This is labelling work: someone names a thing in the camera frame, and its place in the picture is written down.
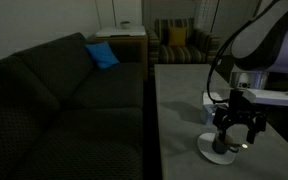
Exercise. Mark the wooden side table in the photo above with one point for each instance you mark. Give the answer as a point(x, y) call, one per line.
point(129, 45)

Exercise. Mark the metal spoon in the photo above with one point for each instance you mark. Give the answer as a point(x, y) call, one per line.
point(244, 146)

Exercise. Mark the striped armchair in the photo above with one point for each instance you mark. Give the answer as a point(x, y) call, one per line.
point(200, 48)

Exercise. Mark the dark grey sofa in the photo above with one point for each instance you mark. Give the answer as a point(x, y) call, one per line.
point(62, 117)

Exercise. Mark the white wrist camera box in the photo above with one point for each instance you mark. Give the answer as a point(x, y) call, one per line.
point(266, 97)

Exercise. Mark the tissue box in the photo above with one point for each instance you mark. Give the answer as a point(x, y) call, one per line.
point(209, 109)

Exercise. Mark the yellow cushion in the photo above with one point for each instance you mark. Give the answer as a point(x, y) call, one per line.
point(176, 36)

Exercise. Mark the blue cushion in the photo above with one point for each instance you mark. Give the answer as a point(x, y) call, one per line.
point(102, 54)

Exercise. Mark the dark blue cup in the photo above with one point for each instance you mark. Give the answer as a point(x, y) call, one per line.
point(222, 147)

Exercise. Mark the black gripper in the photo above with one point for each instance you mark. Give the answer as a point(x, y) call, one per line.
point(239, 111)

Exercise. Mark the white saucer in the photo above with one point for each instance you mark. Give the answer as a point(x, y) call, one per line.
point(205, 146)

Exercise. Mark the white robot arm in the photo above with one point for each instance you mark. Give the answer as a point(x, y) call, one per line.
point(261, 44)

